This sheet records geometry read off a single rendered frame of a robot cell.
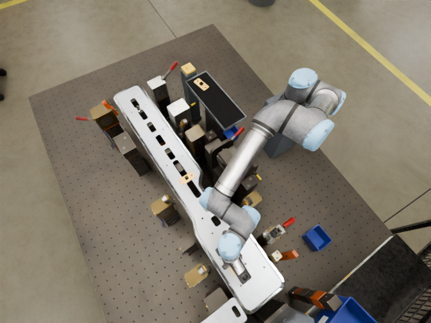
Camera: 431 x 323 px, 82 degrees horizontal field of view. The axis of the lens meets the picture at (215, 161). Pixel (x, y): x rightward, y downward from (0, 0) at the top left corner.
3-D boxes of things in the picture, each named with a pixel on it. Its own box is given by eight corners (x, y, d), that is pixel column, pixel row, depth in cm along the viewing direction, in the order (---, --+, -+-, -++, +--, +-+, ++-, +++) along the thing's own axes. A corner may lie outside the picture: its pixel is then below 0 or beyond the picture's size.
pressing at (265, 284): (107, 98, 149) (106, 97, 148) (140, 82, 155) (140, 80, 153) (247, 318, 104) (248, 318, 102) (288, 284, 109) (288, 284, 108)
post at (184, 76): (186, 114, 180) (179, 68, 139) (195, 109, 181) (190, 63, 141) (192, 122, 177) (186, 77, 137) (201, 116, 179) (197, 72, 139)
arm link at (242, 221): (237, 195, 88) (219, 221, 84) (264, 214, 85) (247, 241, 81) (235, 202, 95) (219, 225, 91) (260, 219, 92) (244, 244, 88)
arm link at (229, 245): (247, 239, 79) (233, 263, 76) (245, 245, 89) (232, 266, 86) (227, 225, 82) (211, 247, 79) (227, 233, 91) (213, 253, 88)
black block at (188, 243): (179, 251, 142) (172, 246, 115) (194, 241, 144) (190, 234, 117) (185, 259, 140) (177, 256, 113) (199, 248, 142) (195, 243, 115)
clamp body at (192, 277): (185, 277, 136) (177, 279, 104) (203, 264, 139) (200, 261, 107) (192, 288, 134) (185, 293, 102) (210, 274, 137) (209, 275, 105)
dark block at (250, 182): (233, 204, 153) (240, 182, 114) (242, 198, 154) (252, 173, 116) (238, 211, 151) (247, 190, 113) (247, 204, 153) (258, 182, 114)
